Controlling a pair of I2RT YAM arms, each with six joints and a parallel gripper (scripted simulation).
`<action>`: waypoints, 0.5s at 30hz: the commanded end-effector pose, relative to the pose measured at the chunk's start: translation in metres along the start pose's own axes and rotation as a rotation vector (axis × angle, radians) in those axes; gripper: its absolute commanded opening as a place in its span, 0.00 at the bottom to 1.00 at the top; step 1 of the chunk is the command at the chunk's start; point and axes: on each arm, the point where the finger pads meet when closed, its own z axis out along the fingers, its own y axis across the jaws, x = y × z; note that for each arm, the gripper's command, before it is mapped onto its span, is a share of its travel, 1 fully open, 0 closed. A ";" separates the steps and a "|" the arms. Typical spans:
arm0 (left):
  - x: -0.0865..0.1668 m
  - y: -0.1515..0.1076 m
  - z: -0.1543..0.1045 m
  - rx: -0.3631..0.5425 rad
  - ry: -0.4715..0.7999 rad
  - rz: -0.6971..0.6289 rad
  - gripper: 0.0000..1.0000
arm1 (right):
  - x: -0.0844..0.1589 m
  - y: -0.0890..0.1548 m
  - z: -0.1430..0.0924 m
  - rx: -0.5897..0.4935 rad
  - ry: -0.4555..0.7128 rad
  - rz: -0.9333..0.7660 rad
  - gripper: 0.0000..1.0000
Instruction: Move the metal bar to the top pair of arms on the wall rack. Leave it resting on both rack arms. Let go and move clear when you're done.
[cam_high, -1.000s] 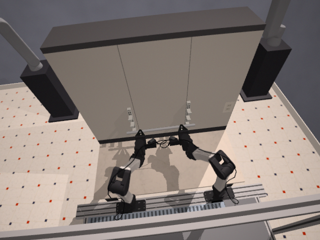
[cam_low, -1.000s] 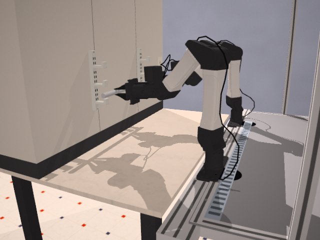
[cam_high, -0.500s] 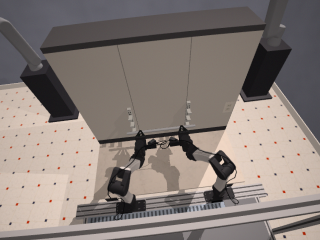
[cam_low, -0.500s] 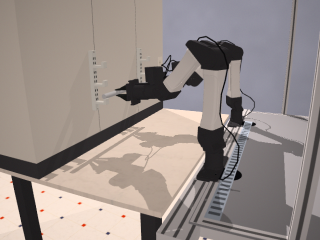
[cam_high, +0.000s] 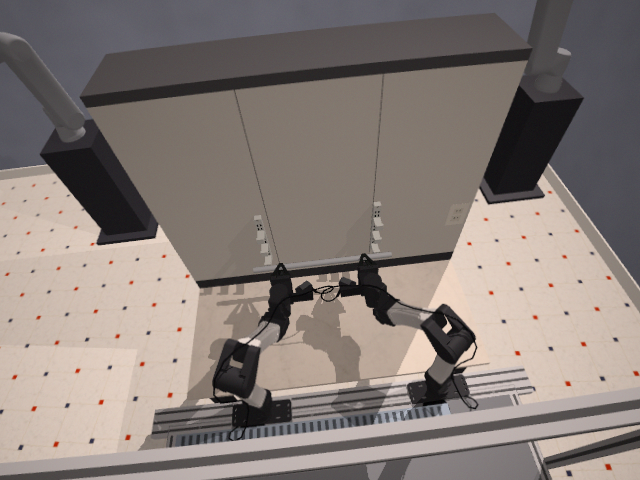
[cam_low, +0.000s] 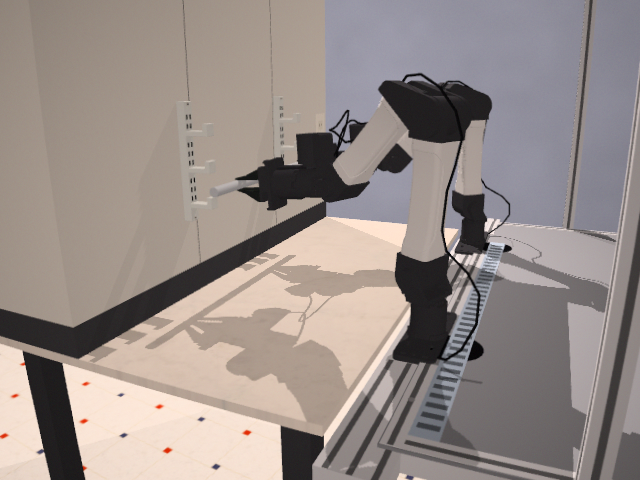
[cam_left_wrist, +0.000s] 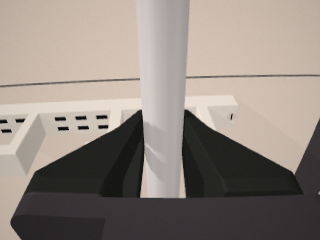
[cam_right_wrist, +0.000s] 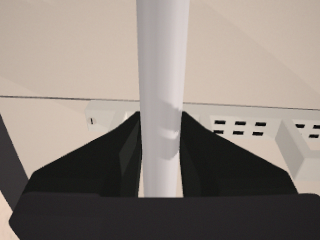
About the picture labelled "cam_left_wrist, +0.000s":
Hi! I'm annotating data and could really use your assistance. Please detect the beige wall panel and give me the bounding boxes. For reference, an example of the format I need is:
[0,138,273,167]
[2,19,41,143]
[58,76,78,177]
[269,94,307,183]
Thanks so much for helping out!
[0,0,320,240]

